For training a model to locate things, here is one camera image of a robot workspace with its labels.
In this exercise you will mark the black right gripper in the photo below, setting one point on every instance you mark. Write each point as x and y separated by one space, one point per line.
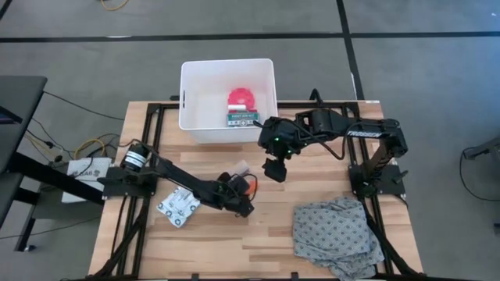
283 136

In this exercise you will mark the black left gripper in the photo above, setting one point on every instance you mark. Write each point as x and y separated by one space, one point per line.
230 201

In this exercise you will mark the small beige block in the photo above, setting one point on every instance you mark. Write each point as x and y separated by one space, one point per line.
241 167

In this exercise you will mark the green first aid kit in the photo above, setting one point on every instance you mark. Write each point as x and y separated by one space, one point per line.
243 119

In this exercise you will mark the white packet with black prints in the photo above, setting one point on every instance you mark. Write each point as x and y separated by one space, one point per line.
177 207

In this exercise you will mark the small white roll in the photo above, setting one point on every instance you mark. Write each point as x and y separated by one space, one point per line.
236 107

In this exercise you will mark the red round pack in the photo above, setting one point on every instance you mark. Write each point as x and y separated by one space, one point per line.
242 97

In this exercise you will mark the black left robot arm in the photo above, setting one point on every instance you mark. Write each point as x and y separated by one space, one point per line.
183 180

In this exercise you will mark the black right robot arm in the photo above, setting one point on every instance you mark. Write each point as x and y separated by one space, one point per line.
371 134

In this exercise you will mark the white plastic bin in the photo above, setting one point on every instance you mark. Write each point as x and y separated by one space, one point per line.
203 97

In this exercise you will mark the grey patterned cloth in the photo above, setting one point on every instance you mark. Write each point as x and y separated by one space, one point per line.
336 238

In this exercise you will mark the white labelled box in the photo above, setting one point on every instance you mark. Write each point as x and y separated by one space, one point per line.
84 171

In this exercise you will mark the grey stand leg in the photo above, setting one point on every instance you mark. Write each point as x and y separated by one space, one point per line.
484 148

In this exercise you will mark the black side desk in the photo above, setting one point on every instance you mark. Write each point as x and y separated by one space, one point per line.
19 117

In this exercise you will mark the black aluminium frame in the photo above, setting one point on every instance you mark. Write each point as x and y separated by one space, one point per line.
289 105

